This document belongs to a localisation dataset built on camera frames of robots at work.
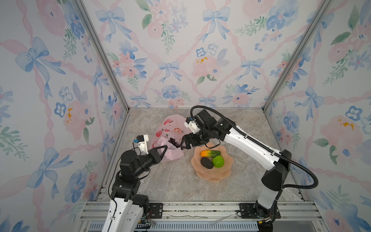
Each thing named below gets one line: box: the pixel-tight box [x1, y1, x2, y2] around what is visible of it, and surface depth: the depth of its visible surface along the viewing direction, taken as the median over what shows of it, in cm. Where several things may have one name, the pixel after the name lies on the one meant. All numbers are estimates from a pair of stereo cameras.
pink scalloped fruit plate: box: [190, 145, 234, 183], surface depth 89 cm
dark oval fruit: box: [200, 156, 214, 170], surface depth 88 cm
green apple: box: [212, 155, 225, 169], surface depth 87 cm
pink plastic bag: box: [150, 114, 190, 161], surface depth 76 cm
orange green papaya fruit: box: [199, 149, 222, 158], surface depth 91 cm
